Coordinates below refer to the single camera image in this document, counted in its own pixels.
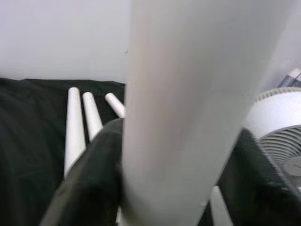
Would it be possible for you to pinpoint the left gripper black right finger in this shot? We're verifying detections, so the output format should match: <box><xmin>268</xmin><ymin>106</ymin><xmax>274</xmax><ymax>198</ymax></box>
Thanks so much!
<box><xmin>217</xmin><ymin>128</ymin><xmax>301</xmax><ymax>226</ymax></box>

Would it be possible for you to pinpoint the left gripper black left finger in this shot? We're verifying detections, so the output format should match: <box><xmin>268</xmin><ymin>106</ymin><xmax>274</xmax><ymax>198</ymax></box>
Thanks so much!
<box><xmin>39</xmin><ymin>117</ymin><xmax>125</xmax><ymax>226</ymax></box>

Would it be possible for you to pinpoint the white plastic table leg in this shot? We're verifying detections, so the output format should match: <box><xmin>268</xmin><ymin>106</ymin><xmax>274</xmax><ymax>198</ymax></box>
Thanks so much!
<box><xmin>121</xmin><ymin>0</ymin><xmax>289</xmax><ymax>226</ymax></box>
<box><xmin>105</xmin><ymin>93</ymin><xmax>127</xmax><ymax>118</ymax></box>
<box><xmin>63</xmin><ymin>87</ymin><xmax>86</xmax><ymax>181</ymax></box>
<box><xmin>82</xmin><ymin>92</ymin><xmax>103</xmax><ymax>143</ymax></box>

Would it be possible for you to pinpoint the white round fan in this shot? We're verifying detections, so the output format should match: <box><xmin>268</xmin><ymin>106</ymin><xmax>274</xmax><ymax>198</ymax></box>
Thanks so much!
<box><xmin>244</xmin><ymin>87</ymin><xmax>301</xmax><ymax>189</ymax></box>

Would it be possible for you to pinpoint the grey box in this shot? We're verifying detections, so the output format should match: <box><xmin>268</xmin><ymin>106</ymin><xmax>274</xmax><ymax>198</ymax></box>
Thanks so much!
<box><xmin>277</xmin><ymin>68</ymin><xmax>301</xmax><ymax>88</ymax></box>

